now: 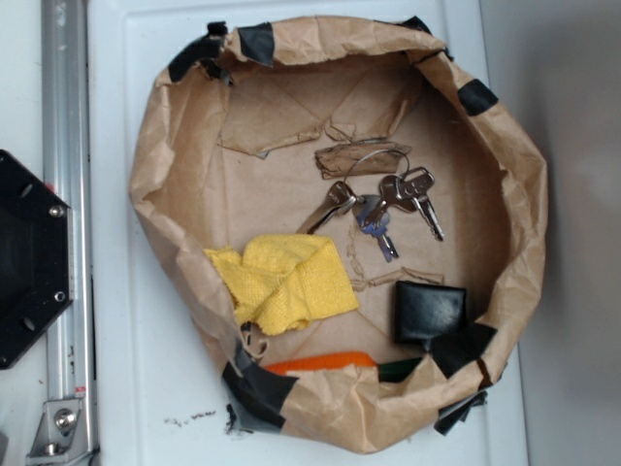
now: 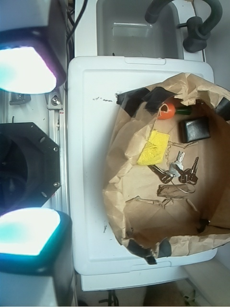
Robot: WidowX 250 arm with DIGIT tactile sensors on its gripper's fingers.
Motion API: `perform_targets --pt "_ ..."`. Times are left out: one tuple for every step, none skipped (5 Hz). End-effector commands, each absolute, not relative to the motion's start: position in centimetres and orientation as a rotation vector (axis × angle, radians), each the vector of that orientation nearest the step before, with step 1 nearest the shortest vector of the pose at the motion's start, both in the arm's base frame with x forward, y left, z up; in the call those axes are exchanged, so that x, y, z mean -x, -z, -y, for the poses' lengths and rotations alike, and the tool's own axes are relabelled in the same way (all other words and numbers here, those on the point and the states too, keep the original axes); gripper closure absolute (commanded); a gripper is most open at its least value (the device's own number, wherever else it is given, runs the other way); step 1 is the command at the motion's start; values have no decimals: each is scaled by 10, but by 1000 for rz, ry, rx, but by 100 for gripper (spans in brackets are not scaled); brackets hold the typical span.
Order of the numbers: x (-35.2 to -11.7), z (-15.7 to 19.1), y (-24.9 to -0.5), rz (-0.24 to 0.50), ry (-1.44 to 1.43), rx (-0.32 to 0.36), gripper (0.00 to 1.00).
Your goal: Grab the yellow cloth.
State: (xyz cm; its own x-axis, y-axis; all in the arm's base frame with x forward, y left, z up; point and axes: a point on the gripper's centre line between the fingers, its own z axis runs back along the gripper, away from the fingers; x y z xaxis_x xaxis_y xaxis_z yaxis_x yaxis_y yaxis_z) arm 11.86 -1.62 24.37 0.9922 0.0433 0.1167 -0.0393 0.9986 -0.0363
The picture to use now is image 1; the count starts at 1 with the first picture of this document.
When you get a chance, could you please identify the yellow cloth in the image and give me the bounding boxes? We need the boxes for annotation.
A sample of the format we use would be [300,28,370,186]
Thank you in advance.
[205,234,359,336]

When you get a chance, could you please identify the long silver key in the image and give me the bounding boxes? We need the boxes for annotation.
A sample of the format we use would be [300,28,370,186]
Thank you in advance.
[297,181,358,234]

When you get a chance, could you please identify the brown paper bag bin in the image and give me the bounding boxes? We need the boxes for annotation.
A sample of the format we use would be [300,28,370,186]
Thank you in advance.
[129,17,548,453]

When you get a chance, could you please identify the blue-tinted silver key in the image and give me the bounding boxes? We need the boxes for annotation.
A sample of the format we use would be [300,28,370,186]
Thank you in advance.
[352,194,399,262]

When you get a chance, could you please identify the silver key with round head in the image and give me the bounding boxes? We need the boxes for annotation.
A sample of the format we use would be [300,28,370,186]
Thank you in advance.
[363,175,417,227]

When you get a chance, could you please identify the silver key with square head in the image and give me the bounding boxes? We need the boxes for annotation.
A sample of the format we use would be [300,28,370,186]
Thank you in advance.
[401,167,444,241]

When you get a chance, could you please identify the black square leather pouch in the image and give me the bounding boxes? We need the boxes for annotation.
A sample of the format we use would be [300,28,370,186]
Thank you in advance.
[393,281,467,344]

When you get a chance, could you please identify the orange plush carrot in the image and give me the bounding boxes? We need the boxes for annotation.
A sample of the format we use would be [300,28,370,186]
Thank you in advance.
[265,351,421,383]

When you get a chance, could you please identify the white plastic tray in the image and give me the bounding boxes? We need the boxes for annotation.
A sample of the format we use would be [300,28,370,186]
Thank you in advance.
[87,1,528,465]

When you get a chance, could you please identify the thin wire key ring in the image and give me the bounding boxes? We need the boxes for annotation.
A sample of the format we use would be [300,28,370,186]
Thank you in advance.
[343,149,412,184]

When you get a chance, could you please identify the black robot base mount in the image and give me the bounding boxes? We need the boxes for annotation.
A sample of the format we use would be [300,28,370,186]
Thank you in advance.
[1,150,72,370]

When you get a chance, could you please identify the aluminium extrusion rail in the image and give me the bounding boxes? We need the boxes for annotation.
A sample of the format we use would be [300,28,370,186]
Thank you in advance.
[41,1,100,465]

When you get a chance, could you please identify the metal corner bracket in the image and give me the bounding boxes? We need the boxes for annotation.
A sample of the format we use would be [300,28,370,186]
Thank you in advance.
[25,399,88,465]

